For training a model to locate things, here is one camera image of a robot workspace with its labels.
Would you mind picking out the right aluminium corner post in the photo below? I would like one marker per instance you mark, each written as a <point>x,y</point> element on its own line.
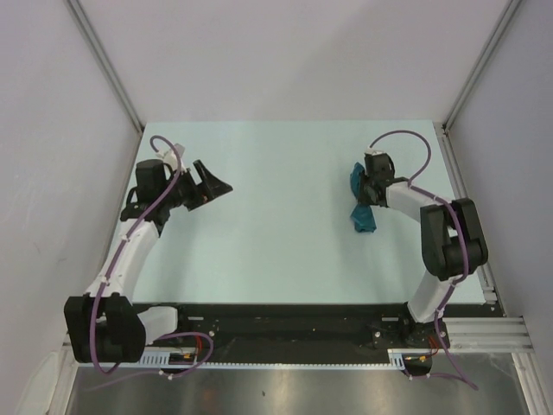
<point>504,22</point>

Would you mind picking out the teal satin napkin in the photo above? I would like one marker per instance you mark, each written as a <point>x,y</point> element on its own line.
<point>361,216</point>

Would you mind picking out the aluminium frame rail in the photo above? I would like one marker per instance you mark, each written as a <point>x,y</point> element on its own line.
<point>461,333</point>

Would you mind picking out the white slotted cable duct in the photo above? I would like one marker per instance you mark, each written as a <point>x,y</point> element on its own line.
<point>295,356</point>

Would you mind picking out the left aluminium corner post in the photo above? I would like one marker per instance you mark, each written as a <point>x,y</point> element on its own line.
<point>99,54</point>

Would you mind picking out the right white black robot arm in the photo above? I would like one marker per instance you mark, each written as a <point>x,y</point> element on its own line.
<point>452,240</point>

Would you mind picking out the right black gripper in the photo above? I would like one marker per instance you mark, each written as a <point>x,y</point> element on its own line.
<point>362,198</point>

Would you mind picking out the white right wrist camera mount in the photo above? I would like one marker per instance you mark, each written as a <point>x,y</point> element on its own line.
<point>374,152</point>

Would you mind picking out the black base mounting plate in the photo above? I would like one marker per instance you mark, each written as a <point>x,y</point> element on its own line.
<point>284,325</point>

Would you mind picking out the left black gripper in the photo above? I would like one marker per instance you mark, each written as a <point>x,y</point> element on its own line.
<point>207,189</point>

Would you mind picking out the aluminium corner post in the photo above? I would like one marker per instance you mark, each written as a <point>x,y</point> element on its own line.
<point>99,54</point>
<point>504,22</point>

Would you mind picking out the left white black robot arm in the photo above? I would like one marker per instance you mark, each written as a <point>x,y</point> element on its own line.
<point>102,324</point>

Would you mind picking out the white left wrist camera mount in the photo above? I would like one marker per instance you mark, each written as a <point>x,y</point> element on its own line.
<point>172,157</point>

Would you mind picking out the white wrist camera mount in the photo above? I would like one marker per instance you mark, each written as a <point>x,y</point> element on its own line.
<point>172,157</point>
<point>374,152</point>

